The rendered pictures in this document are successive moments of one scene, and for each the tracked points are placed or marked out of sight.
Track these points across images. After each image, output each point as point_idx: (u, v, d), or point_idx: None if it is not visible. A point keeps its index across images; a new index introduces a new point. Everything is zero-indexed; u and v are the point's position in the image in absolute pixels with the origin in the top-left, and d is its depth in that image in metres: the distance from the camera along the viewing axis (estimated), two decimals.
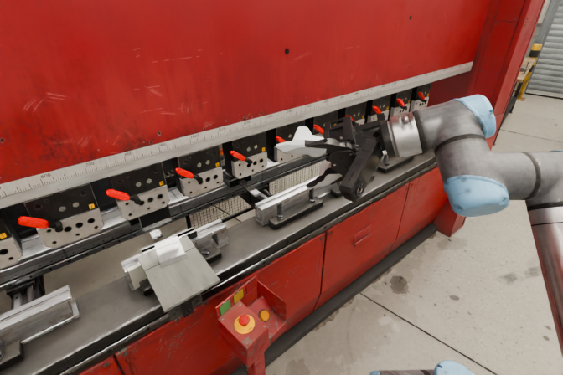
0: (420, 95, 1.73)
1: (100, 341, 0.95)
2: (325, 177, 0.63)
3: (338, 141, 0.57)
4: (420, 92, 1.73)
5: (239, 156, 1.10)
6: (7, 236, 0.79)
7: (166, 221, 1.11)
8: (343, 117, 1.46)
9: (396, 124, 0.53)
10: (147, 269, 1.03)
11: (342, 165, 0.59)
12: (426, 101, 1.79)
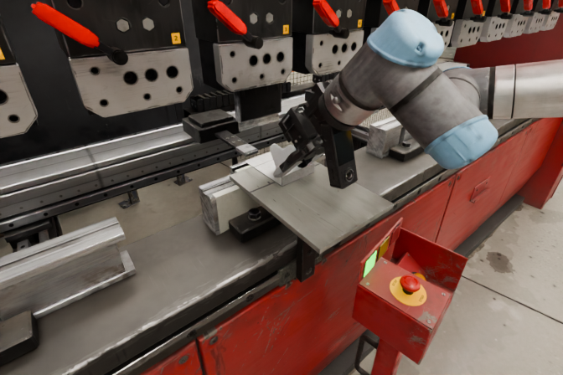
0: None
1: (180, 315, 0.51)
2: (312, 159, 0.59)
3: (300, 144, 0.52)
4: None
5: (396, 9, 0.65)
6: (5, 57, 0.34)
7: (272, 120, 0.66)
8: (490, 5, 1.01)
9: (332, 107, 0.44)
10: (255, 189, 0.58)
11: (322, 151, 0.54)
12: None
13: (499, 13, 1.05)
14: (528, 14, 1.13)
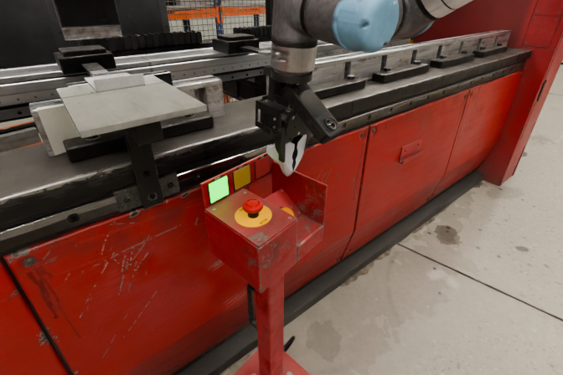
0: None
1: None
2: (296, 147, 0.60)
3: (277, 124, 0.55)
4: None
5: None
6: None
7: (112, 34, 0.62)
8: None
9: (278, 64, 0.50)
10: (69, 96, 0.54)
11: (302, 125, 0.57)
12: None
13: None
14: None
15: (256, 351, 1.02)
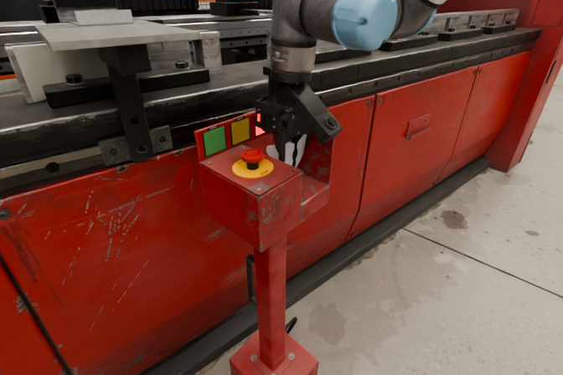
0: None
1: None
2: (296, 147, 0.60)
3: (277, 123, 0.55)
4: None
5: None
6: None
7: None
8: None
9: (278, 64, 0.50)
10: None
11: (301, 125, 0.57)
12: None
13: None
14: None
15: (256, 332, 0.97)
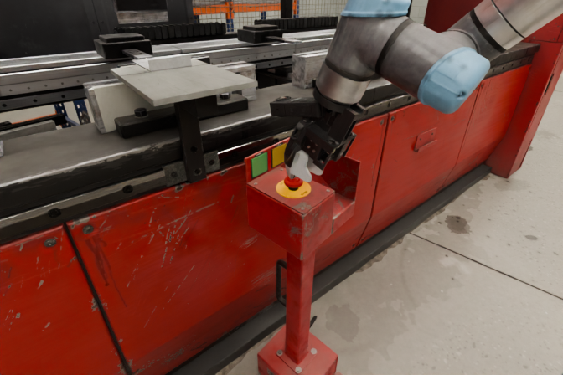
0: None
1: (32, 185, 0.50)
2: None
3: None
4: None
5: None
6: None
7: (160, 19, 0.66)
8: None
9: (351, 79, 0.50)
10: (126, 74, 0.58)
11: None
12: None
13: None
14: None
15: (281, 330, 1.06)
